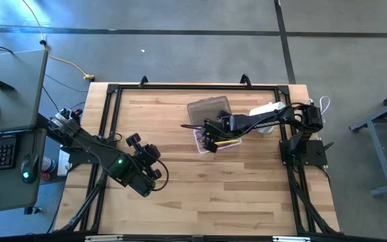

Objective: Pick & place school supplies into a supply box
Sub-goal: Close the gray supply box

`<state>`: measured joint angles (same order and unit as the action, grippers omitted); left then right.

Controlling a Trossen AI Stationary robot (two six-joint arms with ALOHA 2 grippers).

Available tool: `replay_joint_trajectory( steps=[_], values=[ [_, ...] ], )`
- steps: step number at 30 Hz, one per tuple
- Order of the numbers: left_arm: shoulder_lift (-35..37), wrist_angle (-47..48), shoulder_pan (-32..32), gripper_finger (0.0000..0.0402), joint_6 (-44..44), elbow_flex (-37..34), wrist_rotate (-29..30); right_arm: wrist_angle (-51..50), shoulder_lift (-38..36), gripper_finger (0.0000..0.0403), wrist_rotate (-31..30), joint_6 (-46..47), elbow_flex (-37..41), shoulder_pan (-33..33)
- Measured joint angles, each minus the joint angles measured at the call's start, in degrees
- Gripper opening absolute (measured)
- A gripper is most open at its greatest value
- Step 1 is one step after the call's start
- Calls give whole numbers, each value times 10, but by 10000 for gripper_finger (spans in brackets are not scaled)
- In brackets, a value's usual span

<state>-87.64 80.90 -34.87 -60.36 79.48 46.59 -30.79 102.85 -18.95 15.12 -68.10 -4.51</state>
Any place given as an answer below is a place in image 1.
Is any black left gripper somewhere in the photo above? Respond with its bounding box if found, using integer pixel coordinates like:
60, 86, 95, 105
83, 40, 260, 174
125, 132, 163, 198

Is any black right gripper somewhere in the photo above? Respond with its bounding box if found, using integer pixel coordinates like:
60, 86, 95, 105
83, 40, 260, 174
202, 114, 245, 154

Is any translucent plastic supply box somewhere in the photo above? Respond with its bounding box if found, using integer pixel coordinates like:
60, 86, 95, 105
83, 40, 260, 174
192, 128, 243, 155

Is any yellow highlighter pen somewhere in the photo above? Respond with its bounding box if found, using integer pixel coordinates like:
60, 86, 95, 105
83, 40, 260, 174
214, 138, 241, 147

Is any translucent grey box lid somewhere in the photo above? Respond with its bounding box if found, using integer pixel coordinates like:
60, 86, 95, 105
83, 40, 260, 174
186, 95, 232, 126

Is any white paper sheet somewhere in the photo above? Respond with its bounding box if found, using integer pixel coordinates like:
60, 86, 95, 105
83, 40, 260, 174
56, 149, 71, 177

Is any white red drink can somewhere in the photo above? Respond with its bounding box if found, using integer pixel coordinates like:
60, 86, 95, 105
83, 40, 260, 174
40, 155, 57, 182

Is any black mouse with green light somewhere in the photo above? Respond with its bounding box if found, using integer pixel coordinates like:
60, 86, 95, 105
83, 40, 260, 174
19, 153, 40, 185

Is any grey office desk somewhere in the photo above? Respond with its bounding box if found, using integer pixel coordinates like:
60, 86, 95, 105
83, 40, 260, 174
0, 128, 48, 216
0, 49, 49, 136

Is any black bar-shaped part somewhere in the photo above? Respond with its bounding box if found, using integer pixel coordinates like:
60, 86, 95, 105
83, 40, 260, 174
0, 77, 16, 92

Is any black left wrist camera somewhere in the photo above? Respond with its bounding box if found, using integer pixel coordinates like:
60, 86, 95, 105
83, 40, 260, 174
141, 143, 162, 159

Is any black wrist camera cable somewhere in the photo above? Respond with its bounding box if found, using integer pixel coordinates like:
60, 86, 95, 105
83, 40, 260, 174
153, 157, 170, 192

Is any white camera on stand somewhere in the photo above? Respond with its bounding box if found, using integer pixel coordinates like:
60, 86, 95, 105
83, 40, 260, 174
249, 102, 287, 135

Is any black diagonal frame strut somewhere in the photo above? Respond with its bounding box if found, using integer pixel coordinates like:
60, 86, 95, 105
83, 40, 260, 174
58, 169, 109, 233
287, 166, 337, 235

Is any silver metal bracket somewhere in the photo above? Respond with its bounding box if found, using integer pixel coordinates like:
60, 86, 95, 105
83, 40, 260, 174
84, 235, 124, 242
271, 235, 312, 242

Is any yellow power cable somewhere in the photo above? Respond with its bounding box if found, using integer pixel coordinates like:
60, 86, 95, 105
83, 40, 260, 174
21, 0, 96, 83

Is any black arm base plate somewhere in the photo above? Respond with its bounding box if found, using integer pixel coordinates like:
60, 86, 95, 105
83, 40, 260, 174
279, 139, 329, 167

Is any white looped cable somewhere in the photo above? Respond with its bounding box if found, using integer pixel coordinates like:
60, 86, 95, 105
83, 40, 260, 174
306, 95, 331, 115

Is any grey metal table frame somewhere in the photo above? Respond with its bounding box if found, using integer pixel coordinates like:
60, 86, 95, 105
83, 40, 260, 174
349, 85, 387, 198

